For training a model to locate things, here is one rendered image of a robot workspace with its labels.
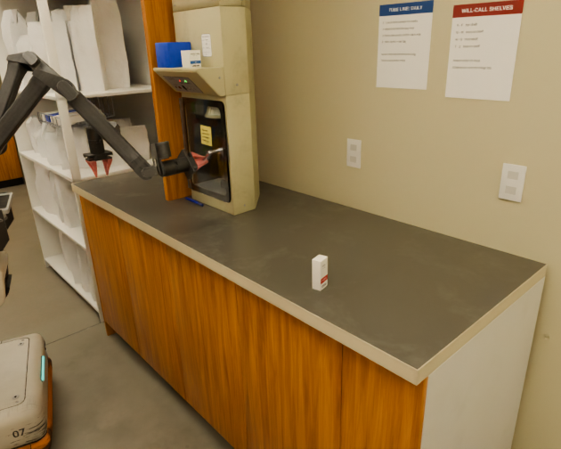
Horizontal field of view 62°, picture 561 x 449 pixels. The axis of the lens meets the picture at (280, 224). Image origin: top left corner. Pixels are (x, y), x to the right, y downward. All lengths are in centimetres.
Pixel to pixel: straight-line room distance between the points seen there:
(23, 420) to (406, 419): 152
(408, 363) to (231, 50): 124
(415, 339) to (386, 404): 18
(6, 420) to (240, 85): 157
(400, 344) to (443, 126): 84
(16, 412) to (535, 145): 208
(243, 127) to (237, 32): 34
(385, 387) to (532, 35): 104
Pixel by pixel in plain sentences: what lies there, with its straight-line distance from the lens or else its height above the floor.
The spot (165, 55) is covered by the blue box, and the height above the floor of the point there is 155.
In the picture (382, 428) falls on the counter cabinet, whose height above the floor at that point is 69.
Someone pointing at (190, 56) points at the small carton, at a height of 155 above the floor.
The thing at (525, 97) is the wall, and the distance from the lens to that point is 157.
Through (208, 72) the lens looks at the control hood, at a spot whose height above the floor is 150.
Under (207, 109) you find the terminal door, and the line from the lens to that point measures 187.
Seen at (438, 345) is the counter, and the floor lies 94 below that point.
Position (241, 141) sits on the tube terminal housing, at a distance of 184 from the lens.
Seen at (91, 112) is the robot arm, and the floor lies 138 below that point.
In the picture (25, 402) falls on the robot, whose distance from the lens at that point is 223.
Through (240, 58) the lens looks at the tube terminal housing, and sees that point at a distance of 182.
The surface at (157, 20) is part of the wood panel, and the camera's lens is 207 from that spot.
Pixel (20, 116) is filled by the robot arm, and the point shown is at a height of 138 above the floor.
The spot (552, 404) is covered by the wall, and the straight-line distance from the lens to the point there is 188.
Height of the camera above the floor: 158
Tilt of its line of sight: 21 degrees down
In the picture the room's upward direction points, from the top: 2 degrees counter-clockwise
